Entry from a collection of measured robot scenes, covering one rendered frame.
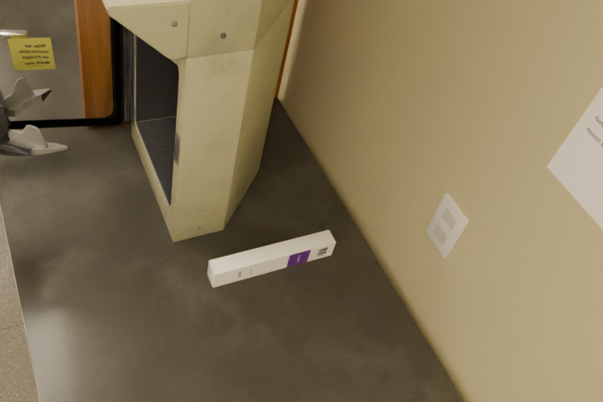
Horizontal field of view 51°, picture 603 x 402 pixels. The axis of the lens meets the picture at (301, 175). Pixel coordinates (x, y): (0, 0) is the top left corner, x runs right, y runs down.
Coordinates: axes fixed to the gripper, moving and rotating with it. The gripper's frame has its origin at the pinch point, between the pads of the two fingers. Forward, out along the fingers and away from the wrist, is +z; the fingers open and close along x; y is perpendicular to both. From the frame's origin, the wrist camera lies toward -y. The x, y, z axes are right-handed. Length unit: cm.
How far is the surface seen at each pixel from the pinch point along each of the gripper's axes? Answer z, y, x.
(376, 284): 54, -25, -36
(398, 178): 61, -6, -24
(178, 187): 17.6, -7.8, -13.7
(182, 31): 16.2, 26.8, -13.8
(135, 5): 9.5, 31.6, -13.6
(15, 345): -18, -119, 26
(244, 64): 26.9, 19.4, -13.7
